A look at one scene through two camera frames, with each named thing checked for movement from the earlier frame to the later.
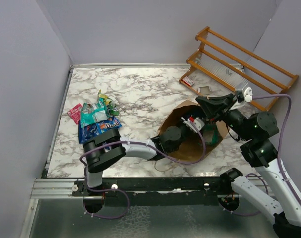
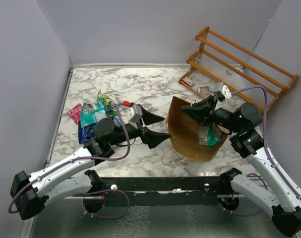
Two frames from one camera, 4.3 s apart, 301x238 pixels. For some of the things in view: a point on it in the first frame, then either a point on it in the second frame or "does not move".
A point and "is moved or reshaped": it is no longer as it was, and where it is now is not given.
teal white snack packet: x=91 y=114 does not move
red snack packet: x=75 y=113 does not move
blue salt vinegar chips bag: x=101 y=127 is moved or reshaped
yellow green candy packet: x=111 y=107 does not move
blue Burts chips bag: x=87 y=133 does not move
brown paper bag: x=192 y=149 is moved or reshaped
